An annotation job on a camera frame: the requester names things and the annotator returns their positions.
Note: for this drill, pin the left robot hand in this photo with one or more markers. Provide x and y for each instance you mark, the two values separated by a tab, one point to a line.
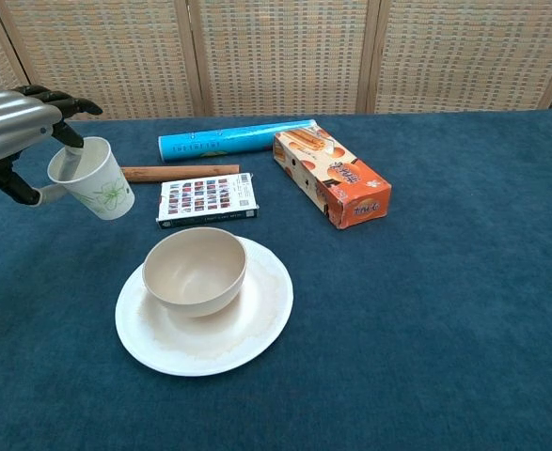
7	127

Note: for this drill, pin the paper cup with green flower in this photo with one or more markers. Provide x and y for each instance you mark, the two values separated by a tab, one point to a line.
99	181

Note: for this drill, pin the beige bowl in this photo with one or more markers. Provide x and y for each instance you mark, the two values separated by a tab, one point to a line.
195	272

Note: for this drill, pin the wooden rolling pin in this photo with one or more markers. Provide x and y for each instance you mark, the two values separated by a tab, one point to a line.
181	172

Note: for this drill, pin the blue cling film roll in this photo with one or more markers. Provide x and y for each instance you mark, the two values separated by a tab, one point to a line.
219	143

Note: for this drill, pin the flat box with picture grid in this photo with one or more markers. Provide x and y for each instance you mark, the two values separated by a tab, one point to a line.
207	199

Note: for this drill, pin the woven folding screen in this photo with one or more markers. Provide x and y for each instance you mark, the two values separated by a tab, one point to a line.
275	56

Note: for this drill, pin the white plate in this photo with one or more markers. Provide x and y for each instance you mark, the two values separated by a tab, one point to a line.
238	338

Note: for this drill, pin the orange snack box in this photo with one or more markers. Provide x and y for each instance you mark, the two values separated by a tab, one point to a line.
336	176

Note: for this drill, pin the teal tablecloth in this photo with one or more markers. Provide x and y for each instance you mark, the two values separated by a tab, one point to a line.
398	305

